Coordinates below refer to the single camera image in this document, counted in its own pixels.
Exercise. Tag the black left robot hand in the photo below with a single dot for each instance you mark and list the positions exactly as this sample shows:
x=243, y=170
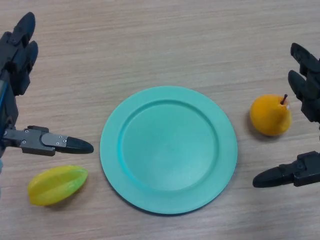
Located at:
x=32, y=140

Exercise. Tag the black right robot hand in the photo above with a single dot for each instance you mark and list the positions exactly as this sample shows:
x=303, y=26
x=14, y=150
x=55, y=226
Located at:
x=307, y=172

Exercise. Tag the yellow orange pear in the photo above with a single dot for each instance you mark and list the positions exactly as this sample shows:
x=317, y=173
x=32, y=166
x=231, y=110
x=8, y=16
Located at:
x=268, y=115

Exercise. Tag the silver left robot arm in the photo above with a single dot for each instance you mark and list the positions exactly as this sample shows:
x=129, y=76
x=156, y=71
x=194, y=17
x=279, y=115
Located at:
x=1, y=175

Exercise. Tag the green round plate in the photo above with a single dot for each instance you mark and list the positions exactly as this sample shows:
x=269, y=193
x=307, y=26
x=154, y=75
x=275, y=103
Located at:
x=170, y=150

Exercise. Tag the yellow green starfruit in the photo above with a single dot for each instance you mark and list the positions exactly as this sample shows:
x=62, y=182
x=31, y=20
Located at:
x=55, y=185

